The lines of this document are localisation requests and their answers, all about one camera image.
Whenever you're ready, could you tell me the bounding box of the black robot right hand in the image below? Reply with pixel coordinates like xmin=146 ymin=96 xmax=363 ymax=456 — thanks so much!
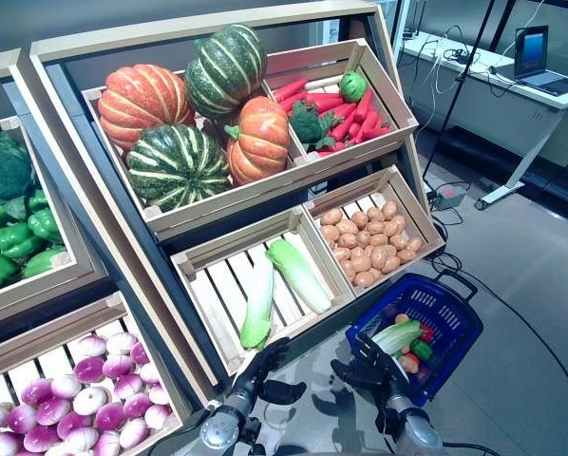
xmin=330 ymin=332 xmax=411 ymax=406

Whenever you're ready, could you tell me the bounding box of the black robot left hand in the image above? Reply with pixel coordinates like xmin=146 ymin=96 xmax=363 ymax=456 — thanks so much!
xmin=231 ymin=336 xmax=308 ymax=406

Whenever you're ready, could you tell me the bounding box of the blue plastic shopping basket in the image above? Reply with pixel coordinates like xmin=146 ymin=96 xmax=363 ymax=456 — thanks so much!
xmin=344 ymin=268 xmax=484 ymax=409

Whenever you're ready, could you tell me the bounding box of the napa cabbage with pale stem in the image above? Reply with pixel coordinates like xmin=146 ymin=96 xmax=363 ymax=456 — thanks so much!
xmin=371 ymin=318 xmax=426 ymax=356

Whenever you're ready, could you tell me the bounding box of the small green bell pepper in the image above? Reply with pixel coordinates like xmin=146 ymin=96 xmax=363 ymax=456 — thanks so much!
xmin=409 ymin=339 xmax=435 ymax=361

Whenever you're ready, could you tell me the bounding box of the slim napa cabbage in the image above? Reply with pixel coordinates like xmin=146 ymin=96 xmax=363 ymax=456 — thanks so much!
xmin=239 ymin=256 xmax=276 ymax=352

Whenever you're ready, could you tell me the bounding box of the wooden cabbage crate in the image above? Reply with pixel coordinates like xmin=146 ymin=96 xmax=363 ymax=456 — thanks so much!
xmin=169 ymin=206 xmax=356 ymax=377

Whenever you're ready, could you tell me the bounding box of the wide napa cabbage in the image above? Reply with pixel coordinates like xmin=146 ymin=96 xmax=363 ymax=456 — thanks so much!
xmin=264 ymin=238 xmax=332 ymax=314

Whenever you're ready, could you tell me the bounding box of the wooden pumpkin crate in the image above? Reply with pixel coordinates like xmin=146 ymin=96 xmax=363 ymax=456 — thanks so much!
xmin=82 ymin=70 xmax=310 ymax=230

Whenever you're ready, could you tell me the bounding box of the wooden potato crate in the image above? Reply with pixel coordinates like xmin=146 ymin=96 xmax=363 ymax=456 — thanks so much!
xmin=301 ymin=164 xmax=446 ymax=298

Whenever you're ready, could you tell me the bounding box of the grey power box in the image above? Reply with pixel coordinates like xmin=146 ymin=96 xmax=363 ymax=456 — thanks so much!
xmin=428 ymin=183 xmax=469 ymax=210

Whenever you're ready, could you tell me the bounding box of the flat green striped pumpkin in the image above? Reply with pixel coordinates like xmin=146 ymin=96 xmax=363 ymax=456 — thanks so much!
xmin=125 ymin=123 xmax=232 ymax=214

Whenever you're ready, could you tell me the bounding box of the wooden pepper crate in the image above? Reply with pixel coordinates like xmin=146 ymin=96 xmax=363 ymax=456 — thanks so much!
xmin=0 ymin=116 xmax=100 ymax=317

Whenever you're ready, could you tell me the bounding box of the small orange striped pumpkin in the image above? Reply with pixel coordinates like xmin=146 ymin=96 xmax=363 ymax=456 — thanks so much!
xmin=224 ymin=95 xmax=292 ymax=186

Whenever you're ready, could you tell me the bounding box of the small broccoli with leaves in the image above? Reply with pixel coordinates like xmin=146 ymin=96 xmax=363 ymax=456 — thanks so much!
xmin=289 ymin=100 xmax=343 ymax=151

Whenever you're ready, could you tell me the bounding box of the large orange striped pumpkin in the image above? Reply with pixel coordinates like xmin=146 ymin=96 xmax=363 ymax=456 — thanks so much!
xmin=97 ymin=63 xmax=198 ymax=151

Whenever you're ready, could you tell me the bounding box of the black slanted stand pole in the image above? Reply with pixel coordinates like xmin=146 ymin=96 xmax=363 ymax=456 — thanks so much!
xmin=422 ymin=0 xmax=499 ymax=184

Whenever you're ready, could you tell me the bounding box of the wooden carrot crate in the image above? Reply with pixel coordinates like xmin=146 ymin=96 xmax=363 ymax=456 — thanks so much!
xmin=263 ymin=38 xmax=419 ymax=166

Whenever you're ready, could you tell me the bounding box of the white desk with wheels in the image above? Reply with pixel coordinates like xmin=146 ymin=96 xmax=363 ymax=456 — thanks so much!
xmin=400 ymin=30 xmax=568 ymax=211

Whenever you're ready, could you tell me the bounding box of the round green striped pumpkin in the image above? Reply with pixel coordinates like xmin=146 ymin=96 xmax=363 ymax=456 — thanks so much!
xmin=183 ymin=23 xmax=269 ymax=120

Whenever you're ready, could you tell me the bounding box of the large dark green broccoli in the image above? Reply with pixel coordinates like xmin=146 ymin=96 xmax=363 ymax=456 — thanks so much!
xmin=0 ymin=151 xmax=33 ymax=200

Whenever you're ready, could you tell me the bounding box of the open grey laptop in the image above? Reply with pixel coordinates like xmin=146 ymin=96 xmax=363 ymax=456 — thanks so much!
xmin=514 ymin=24 xmax=568 ymax=97

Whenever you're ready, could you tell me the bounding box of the large wooden display shelf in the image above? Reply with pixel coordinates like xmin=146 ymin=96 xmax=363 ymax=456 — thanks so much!
xmin=29 ymin=0 xmax=449 ymax=415

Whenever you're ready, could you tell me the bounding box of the black floor cable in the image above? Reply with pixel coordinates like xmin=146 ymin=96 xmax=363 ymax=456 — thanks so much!
xmin=428 ymin=216 xmax=568 ymax=456

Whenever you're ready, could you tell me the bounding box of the white desk cable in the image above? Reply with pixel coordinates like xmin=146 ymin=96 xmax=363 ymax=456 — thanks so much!
xmin=419 ymin=24 xmax=465 ymax=95

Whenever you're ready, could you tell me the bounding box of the black desk cable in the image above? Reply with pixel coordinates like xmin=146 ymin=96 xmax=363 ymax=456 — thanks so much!
xmin=440 ymin=45 xmax=484 ymax=66

